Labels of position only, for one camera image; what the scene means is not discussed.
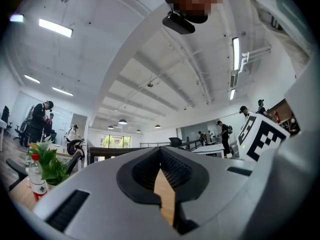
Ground white ceiling pipes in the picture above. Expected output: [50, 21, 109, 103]
[238, 45, 272, 74]

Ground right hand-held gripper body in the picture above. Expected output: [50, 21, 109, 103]
[228, 113, 291, 163]

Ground ceiling air conditioner unit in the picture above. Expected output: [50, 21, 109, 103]
[229, 70, 239, 88]

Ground white desk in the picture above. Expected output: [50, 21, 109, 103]
[191, 143, 226, 159]

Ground black metal railing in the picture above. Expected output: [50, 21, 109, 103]
[139, 139, 218, 152]

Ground plastic bottle red cap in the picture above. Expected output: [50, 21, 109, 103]
[24, 153, 48, 202]

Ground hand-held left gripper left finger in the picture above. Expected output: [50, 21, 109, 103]
[32, 146, 181, 240]

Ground person's beige t-shirt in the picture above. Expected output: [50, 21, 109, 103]
[224, 0, 313, 80]

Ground black head camera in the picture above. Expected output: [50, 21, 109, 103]
[161, 10, 196, 35]

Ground glass window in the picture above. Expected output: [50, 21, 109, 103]
[100, 133, 132, 149]

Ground potted green plant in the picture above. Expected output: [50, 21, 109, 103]
[26, 137, 72, 189]

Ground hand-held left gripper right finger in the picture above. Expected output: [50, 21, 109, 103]
[159, 146, 276, 232]

